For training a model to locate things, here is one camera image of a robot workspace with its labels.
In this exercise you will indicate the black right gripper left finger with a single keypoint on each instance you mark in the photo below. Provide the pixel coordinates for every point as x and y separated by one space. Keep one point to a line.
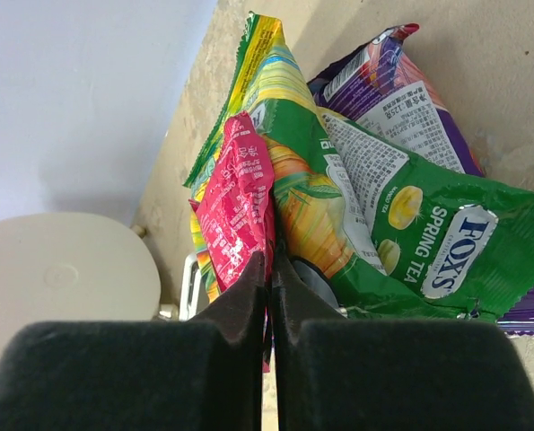
200 374

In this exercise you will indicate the white cylindrical drawer cabinet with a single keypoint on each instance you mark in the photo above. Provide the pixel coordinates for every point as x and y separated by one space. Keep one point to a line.
73 267

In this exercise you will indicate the purple snack packet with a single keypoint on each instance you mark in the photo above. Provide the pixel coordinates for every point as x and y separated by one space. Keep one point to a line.
405 112

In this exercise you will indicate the pink red snack packet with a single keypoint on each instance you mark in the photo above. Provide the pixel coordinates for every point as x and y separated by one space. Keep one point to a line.
236 215

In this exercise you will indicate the small white stapler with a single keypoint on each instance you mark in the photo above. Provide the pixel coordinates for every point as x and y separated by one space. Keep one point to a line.
190 288

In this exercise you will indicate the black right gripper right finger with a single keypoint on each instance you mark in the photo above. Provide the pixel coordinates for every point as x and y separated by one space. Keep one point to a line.
378 374

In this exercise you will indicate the yellow green snack packet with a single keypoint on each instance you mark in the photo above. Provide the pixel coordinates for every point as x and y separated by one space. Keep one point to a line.
374 294

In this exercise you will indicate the green Fox's candy packet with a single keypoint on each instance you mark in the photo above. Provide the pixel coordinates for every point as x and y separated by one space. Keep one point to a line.
269 86

